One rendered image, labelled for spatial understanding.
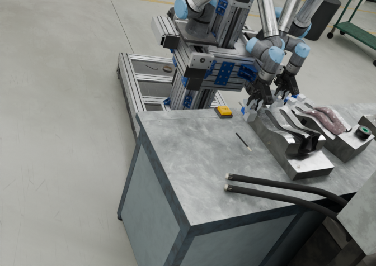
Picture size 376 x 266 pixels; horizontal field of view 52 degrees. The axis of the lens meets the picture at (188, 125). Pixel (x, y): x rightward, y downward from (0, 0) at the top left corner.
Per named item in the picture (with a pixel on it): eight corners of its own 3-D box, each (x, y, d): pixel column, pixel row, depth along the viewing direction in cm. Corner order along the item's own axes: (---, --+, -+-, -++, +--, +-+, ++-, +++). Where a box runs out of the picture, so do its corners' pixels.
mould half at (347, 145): (277, 109, 235) (285, 95, 229) (300, 101, 252) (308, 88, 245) (344, 163, 212) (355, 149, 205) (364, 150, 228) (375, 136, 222)
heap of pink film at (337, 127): (299, 112, 228) (305, 102, 224) (314, 106, 240) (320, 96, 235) (334, 139, 216) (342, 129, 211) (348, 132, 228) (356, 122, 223)
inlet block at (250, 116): (234, 105, 205) (237, 98, 201) (241, 105, 207) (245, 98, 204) (245, 122, 196) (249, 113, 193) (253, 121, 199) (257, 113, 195)
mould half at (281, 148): (242, 115, 219) (251, 96, 211) (277, 113, 231) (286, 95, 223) (291, 180, 187) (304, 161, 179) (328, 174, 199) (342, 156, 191)
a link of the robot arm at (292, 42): (289, 33, 214) (289, 40, 205) (308, 39, 214) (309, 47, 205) (283, 45, 218) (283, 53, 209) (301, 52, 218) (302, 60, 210)
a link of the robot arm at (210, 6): (215, 21, 226) (222, -1, 217) (199, 23, 217) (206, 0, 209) (202, 12, 231) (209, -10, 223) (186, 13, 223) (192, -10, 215)
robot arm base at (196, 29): (182, 24, 233) (186, 9, 227) (204, 27, 239) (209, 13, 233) (188, 36, 222) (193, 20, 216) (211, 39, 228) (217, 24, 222)
